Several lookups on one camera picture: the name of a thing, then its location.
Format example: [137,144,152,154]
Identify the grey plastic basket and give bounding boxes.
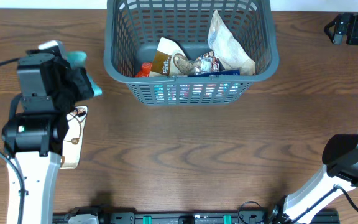
[104,0,279,105]

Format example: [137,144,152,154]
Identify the teal snack bag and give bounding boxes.
[66,51,103,97]

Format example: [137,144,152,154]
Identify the orange spaghetti package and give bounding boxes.
[135,63,152,78]

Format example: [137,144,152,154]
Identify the tissue pack bundle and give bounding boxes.
[153,83,241,104]

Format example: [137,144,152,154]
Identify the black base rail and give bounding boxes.
[53,207,341,224]

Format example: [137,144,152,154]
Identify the cookie pouch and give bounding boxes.
[149,37,219,77]
[60,106,88,169]
[208,10,255,76]

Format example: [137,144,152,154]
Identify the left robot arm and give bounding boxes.
[2,49,95,223]

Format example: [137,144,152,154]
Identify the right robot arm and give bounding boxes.
[264,13,358,223]

